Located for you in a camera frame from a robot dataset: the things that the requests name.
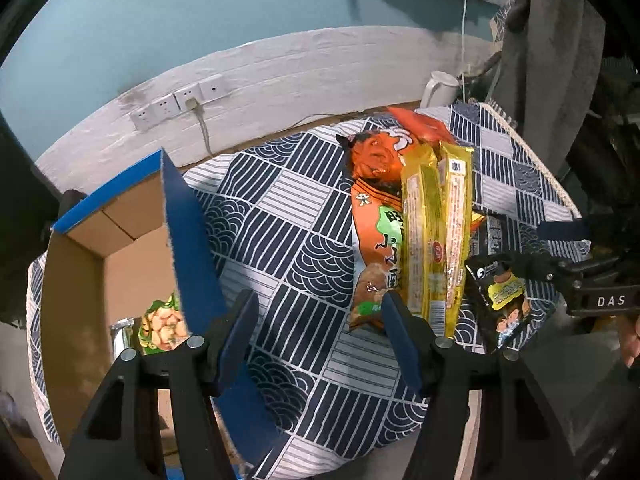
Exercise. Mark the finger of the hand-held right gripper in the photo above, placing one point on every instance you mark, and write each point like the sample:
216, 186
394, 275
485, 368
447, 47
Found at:
562, 231
535, 266

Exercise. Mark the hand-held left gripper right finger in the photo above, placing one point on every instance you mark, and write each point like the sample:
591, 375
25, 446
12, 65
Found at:
400, 342

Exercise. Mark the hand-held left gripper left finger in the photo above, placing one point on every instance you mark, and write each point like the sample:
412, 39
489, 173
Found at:
240, 342

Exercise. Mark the yellow snack packet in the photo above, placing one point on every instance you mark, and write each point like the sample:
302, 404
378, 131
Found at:
420, 220
457, 210

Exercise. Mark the green orange snack bag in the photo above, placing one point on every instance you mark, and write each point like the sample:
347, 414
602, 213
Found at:
375, 240

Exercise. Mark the blue cardboard box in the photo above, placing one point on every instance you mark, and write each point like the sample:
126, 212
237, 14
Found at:
75, 285

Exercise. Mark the person's right hand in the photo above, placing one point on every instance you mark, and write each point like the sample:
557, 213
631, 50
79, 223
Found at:
631, 342

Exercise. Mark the green pea snack packet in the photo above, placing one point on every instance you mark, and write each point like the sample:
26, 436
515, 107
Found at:
162, 327

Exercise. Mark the silver foil packet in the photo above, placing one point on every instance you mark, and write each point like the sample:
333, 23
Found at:
122, 337

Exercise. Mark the navy white patterned tablecloth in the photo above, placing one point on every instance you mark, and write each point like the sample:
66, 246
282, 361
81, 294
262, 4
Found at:
300, 220

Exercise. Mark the grey hanging cloth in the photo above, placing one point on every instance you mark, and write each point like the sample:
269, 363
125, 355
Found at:
545, 60

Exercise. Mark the small orange red packet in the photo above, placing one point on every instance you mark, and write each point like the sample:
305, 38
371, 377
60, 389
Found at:
425, 125

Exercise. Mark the orange black snack bag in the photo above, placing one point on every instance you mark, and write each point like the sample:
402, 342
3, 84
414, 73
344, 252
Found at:
375, 160

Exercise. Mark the white jug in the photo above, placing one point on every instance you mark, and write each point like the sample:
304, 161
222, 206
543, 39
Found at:
437, 91

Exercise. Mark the dark furniture panel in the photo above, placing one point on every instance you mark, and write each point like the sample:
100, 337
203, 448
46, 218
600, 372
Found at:
25, 210

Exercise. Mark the white wall socket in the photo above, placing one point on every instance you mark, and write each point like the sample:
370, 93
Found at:
152, 112
187, 96
212, 86

